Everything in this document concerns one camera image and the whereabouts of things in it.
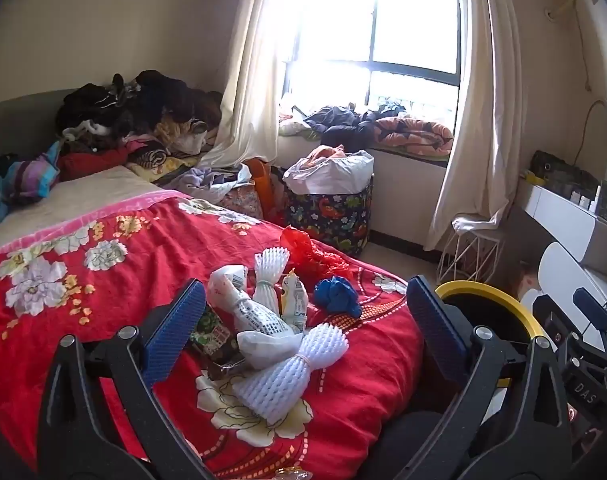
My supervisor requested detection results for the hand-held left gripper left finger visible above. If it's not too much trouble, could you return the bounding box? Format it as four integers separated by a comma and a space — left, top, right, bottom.
37, 278, 219, 480

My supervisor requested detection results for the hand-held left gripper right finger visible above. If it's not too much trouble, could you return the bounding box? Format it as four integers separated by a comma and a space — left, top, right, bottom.
383, 274, 574, 480

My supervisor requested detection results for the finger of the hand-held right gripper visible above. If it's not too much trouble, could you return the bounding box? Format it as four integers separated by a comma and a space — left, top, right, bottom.
532, 294, 567, 346
572, 287, 607, 333

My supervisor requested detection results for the yellow rimmed black trash bin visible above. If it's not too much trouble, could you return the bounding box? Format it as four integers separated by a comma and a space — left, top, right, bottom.
433, 281, 559, 391

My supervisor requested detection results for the small white plastic bag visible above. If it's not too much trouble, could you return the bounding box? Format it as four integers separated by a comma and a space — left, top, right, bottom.
236, 329, 309, 370

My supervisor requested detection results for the red plastic bag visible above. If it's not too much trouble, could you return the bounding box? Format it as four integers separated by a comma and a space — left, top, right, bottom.
280, 226, 349, 277

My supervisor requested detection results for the green snack packet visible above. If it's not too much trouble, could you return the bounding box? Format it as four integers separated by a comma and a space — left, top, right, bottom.
189, 302, 239, 367

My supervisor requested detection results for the orange haired doll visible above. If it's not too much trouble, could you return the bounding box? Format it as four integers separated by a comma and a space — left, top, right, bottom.
513, 265, 543, 302

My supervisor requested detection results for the shiny foil wrapper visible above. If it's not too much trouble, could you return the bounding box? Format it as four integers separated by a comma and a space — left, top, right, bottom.
206, 355, 245, 382

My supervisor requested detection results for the white printed plastic wrapper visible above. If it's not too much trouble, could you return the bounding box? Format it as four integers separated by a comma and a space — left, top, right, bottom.
206, 265, 297, 342

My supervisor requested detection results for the red floral blanket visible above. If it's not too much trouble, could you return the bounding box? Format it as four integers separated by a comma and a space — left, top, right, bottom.
0, 195, 427, 480

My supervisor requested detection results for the white desk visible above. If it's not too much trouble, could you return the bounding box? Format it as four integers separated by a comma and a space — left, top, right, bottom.
516, 180, 607, 273

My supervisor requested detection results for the small white foam fruit net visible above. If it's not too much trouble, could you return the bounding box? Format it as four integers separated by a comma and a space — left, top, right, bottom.
253, 247, 290, 318

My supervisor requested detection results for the white cloth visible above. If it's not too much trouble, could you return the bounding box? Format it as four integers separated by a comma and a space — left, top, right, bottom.
451, 214, 504, 237

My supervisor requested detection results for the large white foam fruit net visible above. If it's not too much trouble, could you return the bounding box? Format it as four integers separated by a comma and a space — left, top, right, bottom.
232, 322, 349, 426

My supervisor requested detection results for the yellow white packet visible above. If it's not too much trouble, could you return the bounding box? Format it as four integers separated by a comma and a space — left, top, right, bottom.
280, 269, 310, 334

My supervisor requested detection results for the dark green bag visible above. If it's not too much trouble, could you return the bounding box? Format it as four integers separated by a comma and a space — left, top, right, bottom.
528, 150, 600, 197

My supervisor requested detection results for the pink floral fabric bag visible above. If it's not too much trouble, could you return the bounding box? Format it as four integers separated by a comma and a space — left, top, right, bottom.
218, 182, 265, 221

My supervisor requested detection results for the dinosaur print laundry basket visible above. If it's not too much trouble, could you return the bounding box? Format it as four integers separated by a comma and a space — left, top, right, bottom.
284, 172, 375, 257

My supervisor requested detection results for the lavender cloth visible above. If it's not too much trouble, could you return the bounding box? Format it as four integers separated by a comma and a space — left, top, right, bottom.
177, 162, 254, 206

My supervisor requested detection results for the orange bag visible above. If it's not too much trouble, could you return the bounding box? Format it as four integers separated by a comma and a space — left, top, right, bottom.
246, 157, 287, 222

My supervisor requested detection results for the beige bed sheet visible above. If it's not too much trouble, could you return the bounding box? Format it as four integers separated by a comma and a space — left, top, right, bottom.
0, 165, 169, 256

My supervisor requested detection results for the large white plastic bag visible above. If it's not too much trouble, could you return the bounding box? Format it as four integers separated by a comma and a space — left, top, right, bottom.
282, 149, 375, 196

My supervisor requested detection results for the red cloth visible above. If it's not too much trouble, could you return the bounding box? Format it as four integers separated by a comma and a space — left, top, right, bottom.
58, 147, 130, 182

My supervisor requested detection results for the striped purple blue cloth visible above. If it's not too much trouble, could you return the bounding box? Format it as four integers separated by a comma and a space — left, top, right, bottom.
3, 142, 62, 206

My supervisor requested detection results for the cream curtain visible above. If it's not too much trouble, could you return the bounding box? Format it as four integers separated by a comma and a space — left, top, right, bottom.
198, 0, 304, 171
423, 0, 525, 252

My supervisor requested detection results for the navy jacket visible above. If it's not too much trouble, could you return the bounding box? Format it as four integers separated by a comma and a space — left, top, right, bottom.
303, 105, 384, 148

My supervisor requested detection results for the pile of dark clothes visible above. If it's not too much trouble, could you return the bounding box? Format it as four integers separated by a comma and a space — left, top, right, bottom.
56, 71, 224, 171

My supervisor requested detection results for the grey headboard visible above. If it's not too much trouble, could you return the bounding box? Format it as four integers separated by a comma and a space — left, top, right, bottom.
0, 89, 79, 161

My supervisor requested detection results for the black framed window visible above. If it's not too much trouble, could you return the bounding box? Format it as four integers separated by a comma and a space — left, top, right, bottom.
278, 0, 461, 111

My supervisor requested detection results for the white wire side table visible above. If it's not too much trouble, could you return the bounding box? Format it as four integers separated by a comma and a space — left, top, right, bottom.
437, 214, 509, 288

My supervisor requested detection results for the grey wall cable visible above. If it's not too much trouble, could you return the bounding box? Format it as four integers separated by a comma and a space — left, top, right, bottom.
576, 100, 607, 167

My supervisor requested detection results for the white wall pipe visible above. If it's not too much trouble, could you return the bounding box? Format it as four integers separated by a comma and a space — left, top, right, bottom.
546, 0, 583, 24

